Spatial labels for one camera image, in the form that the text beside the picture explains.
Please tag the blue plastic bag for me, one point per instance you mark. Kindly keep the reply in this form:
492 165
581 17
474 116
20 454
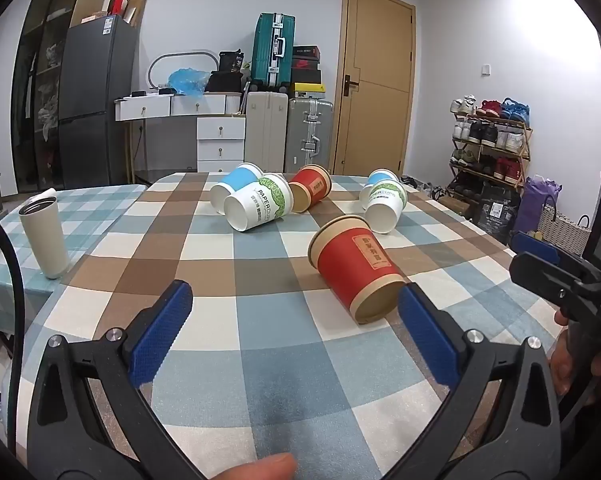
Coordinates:
188 81

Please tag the dark glass cabinet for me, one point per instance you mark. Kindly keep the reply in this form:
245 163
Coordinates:
35 110

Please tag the person's left hand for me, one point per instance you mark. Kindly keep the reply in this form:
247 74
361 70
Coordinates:
253 469

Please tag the wooden shoe rack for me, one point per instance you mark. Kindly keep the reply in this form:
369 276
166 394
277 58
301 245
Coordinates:
524 147

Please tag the black printed sack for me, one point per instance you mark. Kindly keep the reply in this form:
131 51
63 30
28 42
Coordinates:
495 210

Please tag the black red shoe box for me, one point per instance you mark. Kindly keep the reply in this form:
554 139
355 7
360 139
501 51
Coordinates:
306 64

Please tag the blue paper cup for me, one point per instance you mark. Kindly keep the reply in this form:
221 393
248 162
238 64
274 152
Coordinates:
238 180
382 176

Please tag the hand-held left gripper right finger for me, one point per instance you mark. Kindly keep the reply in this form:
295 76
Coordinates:
425 332

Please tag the silver suitcase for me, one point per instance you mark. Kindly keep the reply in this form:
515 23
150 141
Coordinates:
308 132

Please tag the black bag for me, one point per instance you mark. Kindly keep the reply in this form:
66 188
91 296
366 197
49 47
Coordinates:
224 81

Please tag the group of shoes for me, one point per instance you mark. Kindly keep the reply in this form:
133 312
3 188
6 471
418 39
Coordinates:
488 132

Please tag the beige suitcase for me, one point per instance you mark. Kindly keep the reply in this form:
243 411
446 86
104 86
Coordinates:
265 130

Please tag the white drawer unit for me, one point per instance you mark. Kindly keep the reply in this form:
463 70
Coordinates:
220 135

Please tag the white steel tumbler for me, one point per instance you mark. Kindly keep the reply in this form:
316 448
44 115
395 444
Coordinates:
43 240

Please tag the teal checked tablecloth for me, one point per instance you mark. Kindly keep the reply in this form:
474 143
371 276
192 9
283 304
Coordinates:
90 210

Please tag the woven basket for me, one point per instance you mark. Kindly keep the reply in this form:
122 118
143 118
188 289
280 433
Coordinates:
560 230

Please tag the red paper cup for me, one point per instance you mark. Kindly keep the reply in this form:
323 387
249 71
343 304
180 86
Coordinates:
313 185
355 260

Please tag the black yellow shoe box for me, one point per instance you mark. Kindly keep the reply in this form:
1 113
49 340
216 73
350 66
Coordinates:
308 91

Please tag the person's right hand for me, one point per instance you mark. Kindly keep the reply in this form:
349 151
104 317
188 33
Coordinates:
563 365

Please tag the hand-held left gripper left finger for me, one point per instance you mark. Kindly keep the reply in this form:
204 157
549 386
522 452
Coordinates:
160 332

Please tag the green leaf paper cup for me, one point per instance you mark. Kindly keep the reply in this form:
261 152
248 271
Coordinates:
260 205
385 205

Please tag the oval mirror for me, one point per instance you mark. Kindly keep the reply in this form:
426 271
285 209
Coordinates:
156 67

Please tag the purple bag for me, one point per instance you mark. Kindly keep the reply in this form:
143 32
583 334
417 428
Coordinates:
535 205

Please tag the cardboard box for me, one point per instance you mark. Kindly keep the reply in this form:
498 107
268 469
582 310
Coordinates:
136 7

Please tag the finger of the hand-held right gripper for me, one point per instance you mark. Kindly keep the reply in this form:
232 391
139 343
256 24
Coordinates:
535 247
540 275

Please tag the teal suitcase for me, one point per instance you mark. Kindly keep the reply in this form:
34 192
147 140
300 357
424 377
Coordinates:
273 50

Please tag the grey refrigerator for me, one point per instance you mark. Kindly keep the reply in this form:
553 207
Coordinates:
95 85

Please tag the white dressing table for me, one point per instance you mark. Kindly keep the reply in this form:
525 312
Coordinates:
145 107

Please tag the wooden door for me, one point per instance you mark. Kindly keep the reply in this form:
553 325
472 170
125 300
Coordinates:
373 80

